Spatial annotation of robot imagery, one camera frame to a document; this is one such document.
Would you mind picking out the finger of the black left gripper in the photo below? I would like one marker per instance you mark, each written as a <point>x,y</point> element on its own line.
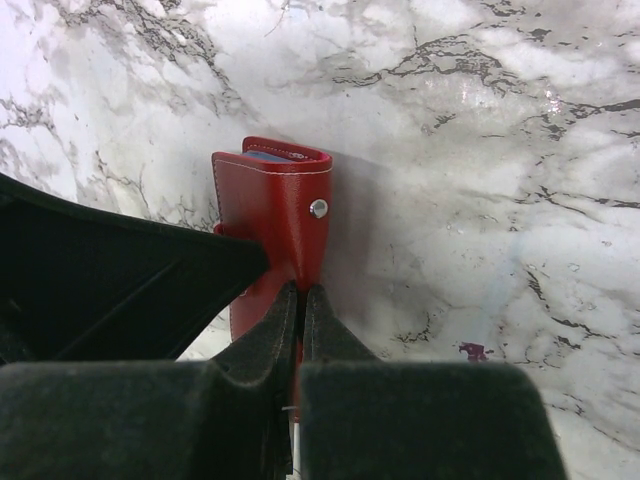
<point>82,284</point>

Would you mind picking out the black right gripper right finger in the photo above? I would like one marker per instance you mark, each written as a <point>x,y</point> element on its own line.
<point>365,418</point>

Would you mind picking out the red leather card holder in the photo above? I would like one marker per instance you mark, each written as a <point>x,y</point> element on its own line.
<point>278,195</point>

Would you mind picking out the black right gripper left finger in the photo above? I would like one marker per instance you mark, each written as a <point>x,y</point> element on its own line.
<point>222,418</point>

